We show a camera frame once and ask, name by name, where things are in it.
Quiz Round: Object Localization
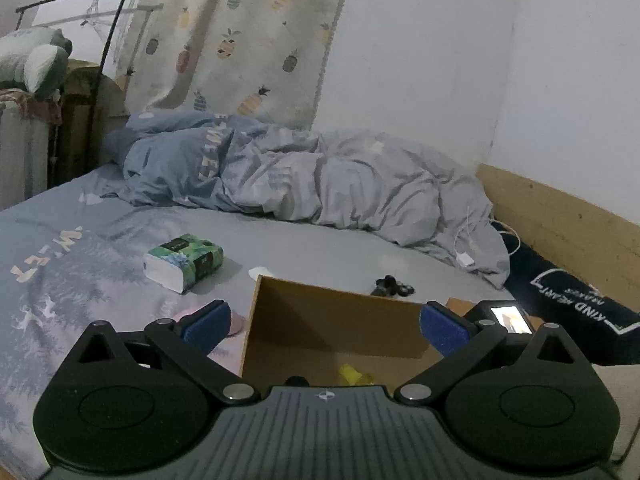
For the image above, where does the pink object on bed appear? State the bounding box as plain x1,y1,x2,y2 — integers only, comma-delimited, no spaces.
172,308,246,337

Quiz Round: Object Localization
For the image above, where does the brown cardboard box lid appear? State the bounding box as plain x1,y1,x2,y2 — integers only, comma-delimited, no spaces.
446,298,544,332

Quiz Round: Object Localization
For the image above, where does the phone with lit screen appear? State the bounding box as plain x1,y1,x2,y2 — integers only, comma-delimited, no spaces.
463,300,534,335

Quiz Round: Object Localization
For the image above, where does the green tissue pack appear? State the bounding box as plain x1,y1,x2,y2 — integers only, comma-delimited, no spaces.
143,233,224,294

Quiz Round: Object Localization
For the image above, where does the black tool on bed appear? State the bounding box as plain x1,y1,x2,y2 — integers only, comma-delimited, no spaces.
371,275,414,298

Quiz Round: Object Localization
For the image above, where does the small white packet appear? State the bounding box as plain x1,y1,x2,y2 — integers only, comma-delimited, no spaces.
247,266,274,282

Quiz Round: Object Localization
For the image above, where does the open cardboard box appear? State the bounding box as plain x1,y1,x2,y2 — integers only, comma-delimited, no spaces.
240,276,442,391

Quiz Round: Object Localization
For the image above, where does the yellow item in box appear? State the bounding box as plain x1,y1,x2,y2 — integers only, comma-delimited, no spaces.
338,364,373,387

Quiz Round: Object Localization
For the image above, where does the grey printed bed sheet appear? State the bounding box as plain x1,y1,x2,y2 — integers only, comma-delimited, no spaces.
1,165,506,479

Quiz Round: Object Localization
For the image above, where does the black pillow white text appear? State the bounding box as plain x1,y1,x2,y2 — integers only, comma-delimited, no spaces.
501,232,639,366

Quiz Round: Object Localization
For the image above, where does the wooden bed headboard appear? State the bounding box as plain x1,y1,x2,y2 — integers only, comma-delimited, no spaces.
476,165,640,311

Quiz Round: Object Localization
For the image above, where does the grey blue duvet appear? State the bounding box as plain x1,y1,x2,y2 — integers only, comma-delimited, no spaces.
101,110,510,287

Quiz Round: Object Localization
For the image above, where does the pineapple print curtain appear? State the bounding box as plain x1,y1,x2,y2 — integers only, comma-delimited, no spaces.
116,0,344,128

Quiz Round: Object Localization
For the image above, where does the white grey plush toy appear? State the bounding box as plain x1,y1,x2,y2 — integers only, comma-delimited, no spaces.
1,26,73,101

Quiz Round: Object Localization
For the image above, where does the black metal rack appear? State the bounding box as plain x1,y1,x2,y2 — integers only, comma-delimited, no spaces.
15,0,155,183

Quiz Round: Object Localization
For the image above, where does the white charger with cable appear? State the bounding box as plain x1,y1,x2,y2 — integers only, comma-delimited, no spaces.
452,207,523,269

